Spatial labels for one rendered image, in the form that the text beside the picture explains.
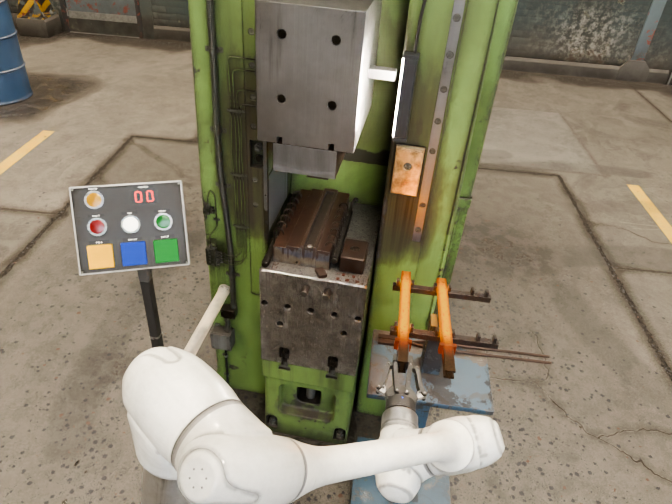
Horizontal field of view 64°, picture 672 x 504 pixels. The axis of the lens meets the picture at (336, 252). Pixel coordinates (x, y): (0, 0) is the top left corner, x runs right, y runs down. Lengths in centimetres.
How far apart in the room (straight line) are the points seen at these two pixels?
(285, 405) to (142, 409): 159
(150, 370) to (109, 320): 229
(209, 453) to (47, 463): 193
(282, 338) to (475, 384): 72
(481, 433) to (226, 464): 61
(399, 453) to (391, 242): 104
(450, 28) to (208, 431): 126
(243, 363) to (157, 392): 170
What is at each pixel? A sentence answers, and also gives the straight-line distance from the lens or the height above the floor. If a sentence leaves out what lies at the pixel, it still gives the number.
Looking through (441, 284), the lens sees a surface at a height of 99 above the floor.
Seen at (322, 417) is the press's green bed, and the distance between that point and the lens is 241.
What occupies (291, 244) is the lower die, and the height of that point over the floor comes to 99.
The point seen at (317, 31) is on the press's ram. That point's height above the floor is 170.
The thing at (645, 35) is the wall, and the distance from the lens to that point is 830.
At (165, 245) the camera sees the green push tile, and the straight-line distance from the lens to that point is 184.
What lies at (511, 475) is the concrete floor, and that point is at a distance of 261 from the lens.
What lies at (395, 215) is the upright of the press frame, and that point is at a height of 109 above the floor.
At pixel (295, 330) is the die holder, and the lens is 203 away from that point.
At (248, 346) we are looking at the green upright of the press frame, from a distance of 246.
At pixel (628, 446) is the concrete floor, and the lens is 294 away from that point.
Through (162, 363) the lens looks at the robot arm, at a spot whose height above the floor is 142.
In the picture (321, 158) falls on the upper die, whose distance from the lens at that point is 168.
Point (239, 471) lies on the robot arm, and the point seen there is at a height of 142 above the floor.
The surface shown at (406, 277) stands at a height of 99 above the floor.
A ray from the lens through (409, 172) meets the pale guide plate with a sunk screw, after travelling 179.
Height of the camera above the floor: 207
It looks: 35 degrees down
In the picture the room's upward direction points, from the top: 5 degrees clockwise
